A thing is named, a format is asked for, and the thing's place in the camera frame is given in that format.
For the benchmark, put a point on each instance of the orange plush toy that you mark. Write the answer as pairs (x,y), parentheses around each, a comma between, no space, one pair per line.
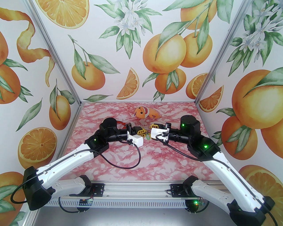
(141,112)

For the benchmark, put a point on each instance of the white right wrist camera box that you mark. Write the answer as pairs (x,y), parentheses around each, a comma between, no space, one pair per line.
(159,131)

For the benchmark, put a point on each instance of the black controller with green light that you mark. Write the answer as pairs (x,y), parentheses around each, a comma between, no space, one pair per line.
(194,204)

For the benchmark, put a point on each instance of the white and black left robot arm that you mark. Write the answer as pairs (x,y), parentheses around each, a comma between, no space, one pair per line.
(66,162)

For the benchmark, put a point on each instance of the key with green tag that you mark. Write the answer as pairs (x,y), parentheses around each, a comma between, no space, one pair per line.
(146,136)

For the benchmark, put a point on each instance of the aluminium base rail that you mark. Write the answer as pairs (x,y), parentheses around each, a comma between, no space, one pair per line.
(137,187)

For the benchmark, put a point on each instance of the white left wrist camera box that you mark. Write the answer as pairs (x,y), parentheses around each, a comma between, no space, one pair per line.
(136,140)

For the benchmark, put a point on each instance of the aluminium frame post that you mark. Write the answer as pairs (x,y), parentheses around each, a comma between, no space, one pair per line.
(221,53)
(53,55)

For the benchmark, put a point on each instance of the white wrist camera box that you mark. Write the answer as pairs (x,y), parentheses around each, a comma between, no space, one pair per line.
(159,131)
(136,140)

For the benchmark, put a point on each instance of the small circuit board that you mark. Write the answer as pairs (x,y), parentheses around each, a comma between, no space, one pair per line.
(86,201)

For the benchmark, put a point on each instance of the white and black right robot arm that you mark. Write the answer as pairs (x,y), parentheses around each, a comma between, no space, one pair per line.
(221,170)

